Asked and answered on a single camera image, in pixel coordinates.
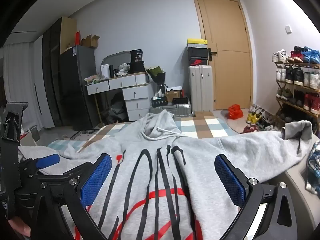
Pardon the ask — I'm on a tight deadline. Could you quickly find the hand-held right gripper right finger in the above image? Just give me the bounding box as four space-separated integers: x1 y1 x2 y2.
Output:
214 154 298 240

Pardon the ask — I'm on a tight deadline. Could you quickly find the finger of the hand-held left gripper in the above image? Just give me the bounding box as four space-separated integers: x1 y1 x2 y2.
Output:
19 154 60 178

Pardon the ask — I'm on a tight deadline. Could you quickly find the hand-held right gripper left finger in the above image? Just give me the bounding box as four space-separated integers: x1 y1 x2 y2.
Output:
30 154 112 240

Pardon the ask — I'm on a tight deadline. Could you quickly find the grey printed hoodie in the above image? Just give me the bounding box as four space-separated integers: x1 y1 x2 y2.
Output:
37 109 313 240

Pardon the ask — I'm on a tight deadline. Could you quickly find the person's left hand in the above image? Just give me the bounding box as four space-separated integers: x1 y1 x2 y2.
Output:
8 217 31 239

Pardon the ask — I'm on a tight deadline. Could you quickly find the striped floor mat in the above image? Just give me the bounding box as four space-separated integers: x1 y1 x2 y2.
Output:
71 129 100 140

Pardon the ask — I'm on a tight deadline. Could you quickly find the pink rug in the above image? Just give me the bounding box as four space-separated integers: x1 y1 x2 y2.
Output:
220 109 261 134

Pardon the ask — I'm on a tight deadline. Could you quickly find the checked bed sheet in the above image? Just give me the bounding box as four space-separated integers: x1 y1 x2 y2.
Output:
47 110 227 155

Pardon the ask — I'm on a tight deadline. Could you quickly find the pile of shoes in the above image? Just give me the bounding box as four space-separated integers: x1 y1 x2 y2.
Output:
242 104 284 134

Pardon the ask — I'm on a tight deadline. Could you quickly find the orange bag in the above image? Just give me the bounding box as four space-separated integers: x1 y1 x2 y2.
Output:
228 104 244 119

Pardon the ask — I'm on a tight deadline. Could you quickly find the black bag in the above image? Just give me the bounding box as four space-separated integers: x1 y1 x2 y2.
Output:
107 92 129 123

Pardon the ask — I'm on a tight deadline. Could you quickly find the white curtain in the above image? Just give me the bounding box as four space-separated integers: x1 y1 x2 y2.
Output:
0 40 42 130

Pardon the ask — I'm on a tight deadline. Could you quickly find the dark grey refrigerator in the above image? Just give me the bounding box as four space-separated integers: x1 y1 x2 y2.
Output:
59 45 98 131

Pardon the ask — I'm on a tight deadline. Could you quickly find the plaid shirt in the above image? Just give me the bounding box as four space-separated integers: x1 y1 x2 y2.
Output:
305 140 320 193

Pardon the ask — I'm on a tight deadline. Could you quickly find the black wardrobe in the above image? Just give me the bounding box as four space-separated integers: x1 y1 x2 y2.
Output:
42 17 63 128

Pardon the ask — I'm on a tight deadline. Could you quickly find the silver suitcase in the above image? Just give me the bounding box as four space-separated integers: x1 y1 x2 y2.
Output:
149 102 193 118

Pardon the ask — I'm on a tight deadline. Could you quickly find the white desk with drawers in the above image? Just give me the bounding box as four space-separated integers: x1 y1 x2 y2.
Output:
85 71 154 122

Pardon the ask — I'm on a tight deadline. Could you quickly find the white tall cabinet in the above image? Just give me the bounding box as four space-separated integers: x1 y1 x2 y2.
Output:
188 65 214 117

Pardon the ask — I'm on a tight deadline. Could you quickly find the brown cardboard box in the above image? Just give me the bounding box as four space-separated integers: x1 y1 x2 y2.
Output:
165 87 184 103

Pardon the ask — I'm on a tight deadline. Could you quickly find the arched mirror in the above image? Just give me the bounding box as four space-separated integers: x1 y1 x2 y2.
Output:
101 51 137 77

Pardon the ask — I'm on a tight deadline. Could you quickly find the black wrapped bouquet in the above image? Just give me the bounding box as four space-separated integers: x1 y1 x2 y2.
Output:
146 65 167 86

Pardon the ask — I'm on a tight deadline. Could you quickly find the black shoe box red logo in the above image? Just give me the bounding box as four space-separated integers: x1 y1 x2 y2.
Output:
189 57 209 67

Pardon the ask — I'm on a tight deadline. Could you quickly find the wooden shoe rack with shoes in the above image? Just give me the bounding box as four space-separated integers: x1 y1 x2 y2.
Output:
272 45 320 120

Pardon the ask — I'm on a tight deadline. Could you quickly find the wooden door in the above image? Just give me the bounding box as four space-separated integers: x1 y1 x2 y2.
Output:
192 0 258 111

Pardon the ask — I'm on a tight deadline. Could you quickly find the open cardboard box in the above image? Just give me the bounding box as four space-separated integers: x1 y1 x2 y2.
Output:
80 34 101 49

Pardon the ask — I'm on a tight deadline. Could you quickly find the black printed box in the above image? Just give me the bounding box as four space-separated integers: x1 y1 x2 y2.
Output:
129 49 146 73

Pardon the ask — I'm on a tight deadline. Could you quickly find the flat cardboard sheet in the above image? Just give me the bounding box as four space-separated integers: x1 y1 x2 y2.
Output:
60 17 77 54

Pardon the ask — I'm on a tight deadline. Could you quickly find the plain black shoe box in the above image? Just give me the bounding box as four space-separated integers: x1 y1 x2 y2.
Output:
187 47 209 58

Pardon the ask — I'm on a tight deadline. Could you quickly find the yellow lid shoe box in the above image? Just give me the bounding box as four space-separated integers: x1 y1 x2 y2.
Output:
187 38 208 48

